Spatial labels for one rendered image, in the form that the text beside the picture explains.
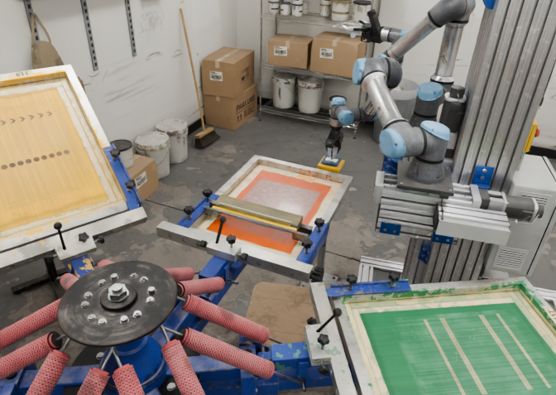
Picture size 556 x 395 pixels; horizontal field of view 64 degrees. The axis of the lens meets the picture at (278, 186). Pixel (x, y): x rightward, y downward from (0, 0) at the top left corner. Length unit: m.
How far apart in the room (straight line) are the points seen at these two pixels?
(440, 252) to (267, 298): 1.21
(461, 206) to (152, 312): 1.30
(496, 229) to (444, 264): 0.56
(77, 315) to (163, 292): 0.21
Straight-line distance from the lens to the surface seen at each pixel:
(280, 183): 2.37
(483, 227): 1.90
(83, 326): 1.23
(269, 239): 1.97
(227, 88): 5.10
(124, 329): 1.19
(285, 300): 3.01
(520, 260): 2.36
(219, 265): 1.72
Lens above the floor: 2.17
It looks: 31 degrees down
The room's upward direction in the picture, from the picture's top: 2 degrees clockwise
